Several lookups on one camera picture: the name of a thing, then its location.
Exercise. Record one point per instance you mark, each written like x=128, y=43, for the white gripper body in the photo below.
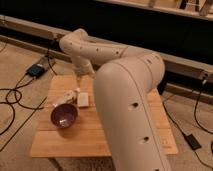
x=82, y=66

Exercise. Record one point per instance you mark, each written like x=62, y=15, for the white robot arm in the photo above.
x=126, y=75

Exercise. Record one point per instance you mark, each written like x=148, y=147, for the white baseboard ledge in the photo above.
x=178, y=65

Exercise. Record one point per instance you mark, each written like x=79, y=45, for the purple bowl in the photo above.
x=64, y=115

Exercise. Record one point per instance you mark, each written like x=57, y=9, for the wooden table board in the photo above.
x=85, y=138

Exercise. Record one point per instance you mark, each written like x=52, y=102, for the black power brick right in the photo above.
x=192, y=142

